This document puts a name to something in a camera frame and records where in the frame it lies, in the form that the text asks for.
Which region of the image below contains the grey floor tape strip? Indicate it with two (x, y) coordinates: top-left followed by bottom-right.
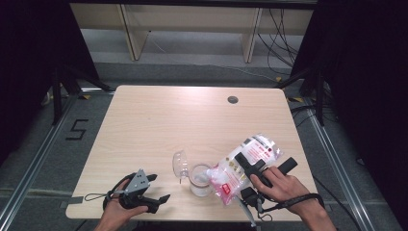
(59, 195), (85, 209)

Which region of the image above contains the left gripper black wrist strap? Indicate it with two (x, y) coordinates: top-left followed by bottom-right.
(84, 172), (138, 212)

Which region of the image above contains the black curtain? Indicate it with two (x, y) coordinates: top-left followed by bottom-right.
(290, 0), (408, 222)
(0, 0), (99, 165)

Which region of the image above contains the thin white floor cable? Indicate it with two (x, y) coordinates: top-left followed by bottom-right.
(148, 31), (277, 80)

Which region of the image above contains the black metal stand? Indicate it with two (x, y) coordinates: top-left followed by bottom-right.
(51, 64), (114, 126)
(275, 65), (326, 126)

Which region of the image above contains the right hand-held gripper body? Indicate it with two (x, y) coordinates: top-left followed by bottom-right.
(238, 157), (298, 229)

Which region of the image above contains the clear glass jar hinged lid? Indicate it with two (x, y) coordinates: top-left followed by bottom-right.
(171, 149), (215, 197)

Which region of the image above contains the gripper black wrist strap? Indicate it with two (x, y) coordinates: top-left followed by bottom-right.
(256, 192), (325, 222)
(84, 172), (138, 212)

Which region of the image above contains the right gripper black wrist strap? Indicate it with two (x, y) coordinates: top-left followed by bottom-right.
(256, 192), (325, 222)

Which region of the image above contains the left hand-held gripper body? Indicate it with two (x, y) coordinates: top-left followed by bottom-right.
(118, 168), (160, 215)

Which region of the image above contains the black floor cable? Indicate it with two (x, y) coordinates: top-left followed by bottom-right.
(312, 175), (364, 231)

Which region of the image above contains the person's right hand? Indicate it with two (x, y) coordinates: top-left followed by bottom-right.
(250, 167), (321, 216)

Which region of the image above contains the red white spout pouch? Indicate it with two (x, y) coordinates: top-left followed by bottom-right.
(206, 134), (285, 206)

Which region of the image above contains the beige wooden shelf unit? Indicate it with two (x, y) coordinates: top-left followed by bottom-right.
(69, 3), (315, 64)

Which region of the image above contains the metal floor rail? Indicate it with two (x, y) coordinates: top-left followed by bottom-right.
(306, 107), (369, 231)
(0, 92), (78, 222)

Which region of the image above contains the bundle of black cables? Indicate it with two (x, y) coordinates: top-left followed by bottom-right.
(258, 9), (304, 76)

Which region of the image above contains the person's left hand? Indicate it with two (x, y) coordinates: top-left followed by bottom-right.
(101, 180), (149, 227)

